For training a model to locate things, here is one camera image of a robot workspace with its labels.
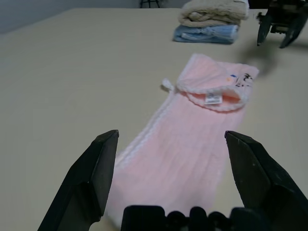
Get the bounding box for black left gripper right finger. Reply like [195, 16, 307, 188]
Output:
[224, 130, 308, 231]

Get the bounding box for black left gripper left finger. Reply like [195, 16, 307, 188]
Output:
[37, 129, 120, 231]

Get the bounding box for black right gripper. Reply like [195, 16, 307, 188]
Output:
[256, 0, 308, 49]

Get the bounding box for pink terry towel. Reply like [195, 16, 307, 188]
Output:
[105, 53, 260, 229]

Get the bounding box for beige terry towel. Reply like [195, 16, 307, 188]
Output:
[178, 0, 250, 27]

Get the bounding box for light blue terry towel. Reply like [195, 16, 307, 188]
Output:
[172, 24, 239, 45]

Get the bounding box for black stool legs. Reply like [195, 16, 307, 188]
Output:
[140, 0, 161, 9]

